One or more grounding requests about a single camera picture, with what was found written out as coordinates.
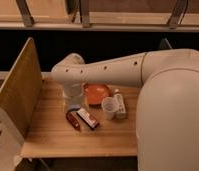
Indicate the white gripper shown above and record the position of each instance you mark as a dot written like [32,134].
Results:
[73,94]

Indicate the orange ceramic bowl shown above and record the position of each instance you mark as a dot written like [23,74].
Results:
[95,93]

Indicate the red snack bag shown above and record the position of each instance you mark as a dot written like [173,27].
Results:
[73,121]

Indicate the right dark side panel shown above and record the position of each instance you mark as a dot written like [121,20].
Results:
[164,44]

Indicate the clear plastic cup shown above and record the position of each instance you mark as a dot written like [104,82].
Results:
[109,107]

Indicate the left wooden side panel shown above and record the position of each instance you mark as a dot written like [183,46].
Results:
[20,90]

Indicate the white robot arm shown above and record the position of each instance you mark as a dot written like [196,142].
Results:
[167,115]

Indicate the wooden shelf with brackets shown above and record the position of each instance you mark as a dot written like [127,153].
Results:
[101,15]

